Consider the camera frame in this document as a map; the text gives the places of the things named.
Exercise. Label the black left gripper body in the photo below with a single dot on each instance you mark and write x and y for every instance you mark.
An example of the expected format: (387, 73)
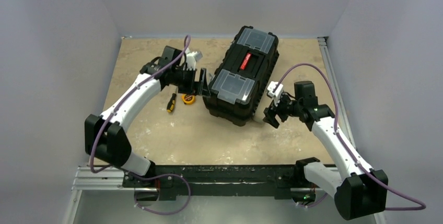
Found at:
(201, 81)

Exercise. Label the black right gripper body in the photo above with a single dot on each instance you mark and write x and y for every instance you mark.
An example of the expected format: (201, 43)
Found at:
(275, 112)

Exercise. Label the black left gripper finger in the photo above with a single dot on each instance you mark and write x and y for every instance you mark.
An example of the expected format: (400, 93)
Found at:
(201, 88)
(203, 76)

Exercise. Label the black plastic toolbox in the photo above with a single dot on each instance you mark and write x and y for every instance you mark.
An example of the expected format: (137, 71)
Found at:
(241, 79)

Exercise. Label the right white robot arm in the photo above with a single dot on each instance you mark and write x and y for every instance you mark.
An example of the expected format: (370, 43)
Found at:
(357, 189)

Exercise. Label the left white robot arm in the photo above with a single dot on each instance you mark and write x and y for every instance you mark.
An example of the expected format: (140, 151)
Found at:
(105, 134)

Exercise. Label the yellow tape measure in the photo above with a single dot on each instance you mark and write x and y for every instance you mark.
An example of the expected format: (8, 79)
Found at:
(188, 99)

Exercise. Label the yellow black screwdriver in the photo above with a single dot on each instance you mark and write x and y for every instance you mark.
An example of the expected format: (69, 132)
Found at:
(171, 103)

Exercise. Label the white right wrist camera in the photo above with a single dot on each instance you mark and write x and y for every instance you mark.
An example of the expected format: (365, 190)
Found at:
(274, 90)

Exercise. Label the aluminium frame rail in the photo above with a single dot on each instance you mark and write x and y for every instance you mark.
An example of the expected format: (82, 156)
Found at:
(111, 178)

